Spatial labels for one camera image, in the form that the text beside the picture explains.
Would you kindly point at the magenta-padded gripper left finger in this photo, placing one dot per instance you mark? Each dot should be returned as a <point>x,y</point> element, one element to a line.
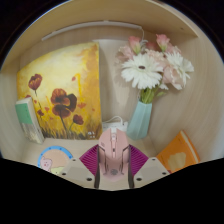
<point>87,160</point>

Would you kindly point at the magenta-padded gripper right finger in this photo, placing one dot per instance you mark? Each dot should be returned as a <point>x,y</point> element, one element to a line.
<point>140,160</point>

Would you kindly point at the pink computer mouse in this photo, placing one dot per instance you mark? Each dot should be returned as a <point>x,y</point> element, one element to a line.
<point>114,153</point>

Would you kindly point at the round cartoon print mouse pad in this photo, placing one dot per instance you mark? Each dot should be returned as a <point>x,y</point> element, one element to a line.
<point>55,159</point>

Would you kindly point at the white power strip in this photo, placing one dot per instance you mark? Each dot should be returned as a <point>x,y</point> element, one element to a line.
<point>107,127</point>

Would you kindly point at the teal faceted vase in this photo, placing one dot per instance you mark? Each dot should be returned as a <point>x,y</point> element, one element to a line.
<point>139,121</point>

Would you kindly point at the green cover book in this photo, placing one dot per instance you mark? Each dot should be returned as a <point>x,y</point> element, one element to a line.
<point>28,118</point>

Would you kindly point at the poppy flower canvas painting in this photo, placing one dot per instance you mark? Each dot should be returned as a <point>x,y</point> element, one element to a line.
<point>63,86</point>

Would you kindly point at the pink and white flower bouquet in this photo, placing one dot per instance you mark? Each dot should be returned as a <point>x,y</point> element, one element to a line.
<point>143,70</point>

